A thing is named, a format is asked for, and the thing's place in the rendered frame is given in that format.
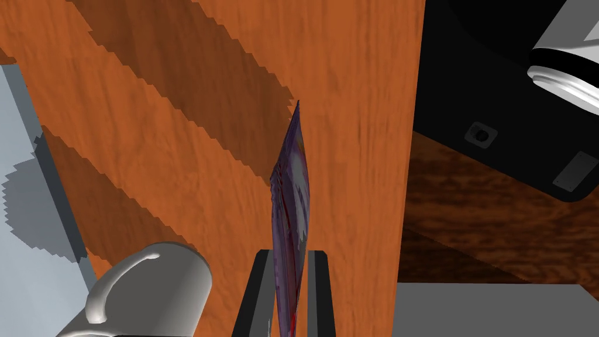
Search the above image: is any grey mug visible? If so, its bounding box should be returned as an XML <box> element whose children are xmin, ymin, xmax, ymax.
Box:
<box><xmin>56</xmin><ymin>241</ymin><xmax>214</xmax><ymax>337</ymax></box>

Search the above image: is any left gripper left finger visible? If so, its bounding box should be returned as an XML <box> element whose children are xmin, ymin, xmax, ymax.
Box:
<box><xmin>232</xmin><ymin>250</ymin><xmax>281</xmax><ymax>337</ymax></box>

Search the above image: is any purple packet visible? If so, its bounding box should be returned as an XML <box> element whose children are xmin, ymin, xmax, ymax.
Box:
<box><xmin>269</xmin><ymin>99</ymin><xmax>312</xmax><ymax>337</ymax></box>

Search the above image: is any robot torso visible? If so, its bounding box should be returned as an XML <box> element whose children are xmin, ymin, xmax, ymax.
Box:
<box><xmin>414</xmin><ymin>0</ymin><xmax>599</xmax><ymax>204</ymax></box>

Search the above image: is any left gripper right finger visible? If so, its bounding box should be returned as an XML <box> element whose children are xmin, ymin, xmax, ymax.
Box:
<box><xmin>299</xmin><ymin>250</ymin><xmax>338</xmax><ymax>337</ymax></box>

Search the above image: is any orange wooden table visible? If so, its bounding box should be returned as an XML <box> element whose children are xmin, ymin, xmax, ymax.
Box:
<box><xmin>0</xmin><ymin>0</ymin><xmax>427</xmax><ymax>337</ymax></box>

